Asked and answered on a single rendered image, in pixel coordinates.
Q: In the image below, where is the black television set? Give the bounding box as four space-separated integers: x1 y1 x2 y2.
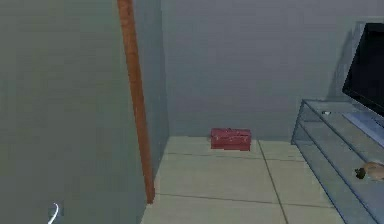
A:
341 22 384 118

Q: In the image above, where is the red toolbox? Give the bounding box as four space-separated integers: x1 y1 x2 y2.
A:
210 127 252 152

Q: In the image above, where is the grey glass television stand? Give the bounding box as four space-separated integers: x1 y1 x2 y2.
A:
291 98 384 224

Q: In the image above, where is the brown and black small object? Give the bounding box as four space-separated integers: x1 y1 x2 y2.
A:
354 161 384 182

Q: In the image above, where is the white door handle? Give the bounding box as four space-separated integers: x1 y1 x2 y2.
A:
47 202 60 224

